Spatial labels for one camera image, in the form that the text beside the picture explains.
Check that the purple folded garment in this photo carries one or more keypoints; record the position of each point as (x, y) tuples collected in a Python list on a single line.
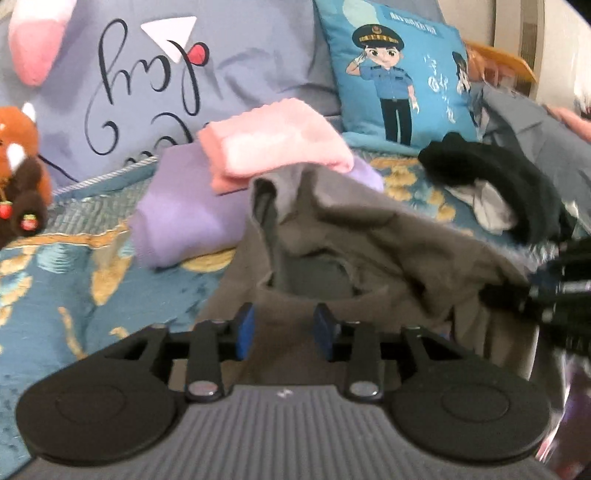
[(184, 207)]

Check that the grey-blue cloth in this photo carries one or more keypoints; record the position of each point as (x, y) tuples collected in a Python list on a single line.
[(545, 138)]

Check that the white grey cloth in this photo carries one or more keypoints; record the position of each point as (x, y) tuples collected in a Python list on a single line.
[(489, 207)]

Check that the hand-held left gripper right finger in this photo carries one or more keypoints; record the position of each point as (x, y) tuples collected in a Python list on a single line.
[(325, 333)]

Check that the lavender pillow with script print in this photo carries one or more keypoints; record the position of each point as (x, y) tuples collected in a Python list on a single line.
[(138, 55)]

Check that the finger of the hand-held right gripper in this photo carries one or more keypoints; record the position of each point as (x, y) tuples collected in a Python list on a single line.
[(517, 295)]

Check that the pink plush toy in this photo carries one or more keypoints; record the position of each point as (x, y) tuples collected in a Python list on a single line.
[(37, 37)]

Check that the grey garment with pink trim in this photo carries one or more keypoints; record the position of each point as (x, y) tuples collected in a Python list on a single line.
[(392, 240)]

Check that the red panda plush toy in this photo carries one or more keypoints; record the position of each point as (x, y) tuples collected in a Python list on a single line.
[(18, 152)]

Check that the orange cloth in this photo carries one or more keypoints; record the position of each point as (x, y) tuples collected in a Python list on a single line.
[(503, 57)]

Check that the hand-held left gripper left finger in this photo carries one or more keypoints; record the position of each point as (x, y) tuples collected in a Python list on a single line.
[(244, 330)]

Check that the blue cartoon print pillow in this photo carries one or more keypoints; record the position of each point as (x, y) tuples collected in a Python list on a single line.
[(415, 69)]

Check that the black fuzzy garment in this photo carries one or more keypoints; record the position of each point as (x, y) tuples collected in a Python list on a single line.
[(498, 175)]

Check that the pink folded cloth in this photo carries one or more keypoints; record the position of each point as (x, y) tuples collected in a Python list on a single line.
[(277, 138)]

